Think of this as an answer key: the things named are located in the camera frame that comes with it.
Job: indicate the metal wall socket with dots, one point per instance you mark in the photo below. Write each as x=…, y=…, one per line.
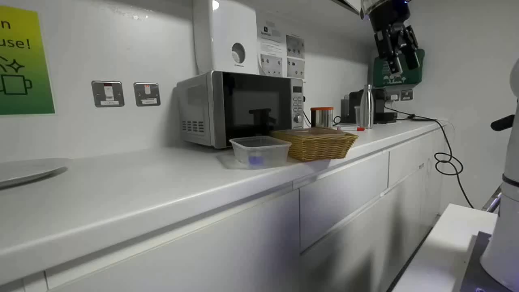
x=147, y=94
x=108, y=94

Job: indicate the white paper towel dispenser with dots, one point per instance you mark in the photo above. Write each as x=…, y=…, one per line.
x=225, y=36

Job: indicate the instruction sheets on wall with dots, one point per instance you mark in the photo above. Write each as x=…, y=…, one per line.
x=280, y=54

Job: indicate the black coffee machine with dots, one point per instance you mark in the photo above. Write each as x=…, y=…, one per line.
x=385, y=88

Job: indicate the right metal wall socket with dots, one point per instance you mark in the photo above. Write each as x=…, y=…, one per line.
x=147, y=94

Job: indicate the white plate lid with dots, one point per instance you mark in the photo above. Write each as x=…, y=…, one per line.
x=20, y=172

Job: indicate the left metal wall socket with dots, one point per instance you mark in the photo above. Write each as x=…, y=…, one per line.
x=108, y=94

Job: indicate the green yellow wall poster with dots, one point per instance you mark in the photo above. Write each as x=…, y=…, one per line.
x=25, y=85

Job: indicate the silver microwave oven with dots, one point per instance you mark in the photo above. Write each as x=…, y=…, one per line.
x=220, y=106

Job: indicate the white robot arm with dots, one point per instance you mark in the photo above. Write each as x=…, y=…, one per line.
x=500, y=258

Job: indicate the glass jar orange lid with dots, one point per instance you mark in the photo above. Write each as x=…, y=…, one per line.
x=322, y=117

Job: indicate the woven wicker basket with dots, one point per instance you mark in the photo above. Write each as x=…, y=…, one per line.
x=317, y=143

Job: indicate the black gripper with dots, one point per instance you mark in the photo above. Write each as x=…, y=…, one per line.
x=393, y=36

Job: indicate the clear plastic lunchbox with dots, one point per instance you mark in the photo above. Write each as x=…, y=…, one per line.
x=260, y=151

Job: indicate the white cabinet drawers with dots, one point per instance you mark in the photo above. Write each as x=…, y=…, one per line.
x=194, y=221

